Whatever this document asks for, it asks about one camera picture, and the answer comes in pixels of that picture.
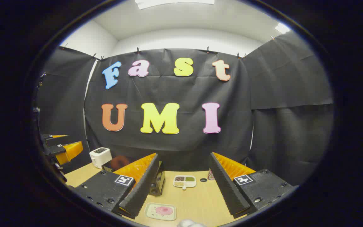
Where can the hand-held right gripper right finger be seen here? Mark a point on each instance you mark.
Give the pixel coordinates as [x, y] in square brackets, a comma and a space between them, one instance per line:
[227, 189]

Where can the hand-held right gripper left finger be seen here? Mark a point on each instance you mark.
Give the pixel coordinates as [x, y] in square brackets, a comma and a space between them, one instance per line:
[143, 186]

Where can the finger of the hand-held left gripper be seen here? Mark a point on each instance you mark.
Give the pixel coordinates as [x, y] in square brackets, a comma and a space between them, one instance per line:
[55, 141]
[55, 150]

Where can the black electric oven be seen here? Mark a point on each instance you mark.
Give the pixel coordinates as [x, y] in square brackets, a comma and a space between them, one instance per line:
[158, 183]

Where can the white square plate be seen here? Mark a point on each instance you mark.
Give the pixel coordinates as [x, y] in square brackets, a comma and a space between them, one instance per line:
[150, 216]

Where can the pink round food slice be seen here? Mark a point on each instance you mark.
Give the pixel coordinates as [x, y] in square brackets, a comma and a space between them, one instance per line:
[164, 210]

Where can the white divided dish with grains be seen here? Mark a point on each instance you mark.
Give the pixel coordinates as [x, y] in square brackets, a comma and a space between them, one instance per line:
[184, 182]

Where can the white toaster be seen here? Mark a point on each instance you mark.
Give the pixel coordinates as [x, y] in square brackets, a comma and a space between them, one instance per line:
[101, 157]

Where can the black backdrop cloth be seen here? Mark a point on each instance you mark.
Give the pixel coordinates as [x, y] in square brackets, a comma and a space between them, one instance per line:
[184, 148]

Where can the ceiling light panel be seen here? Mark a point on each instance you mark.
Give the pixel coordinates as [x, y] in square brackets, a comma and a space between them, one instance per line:
[282, 27]
[175, 2]

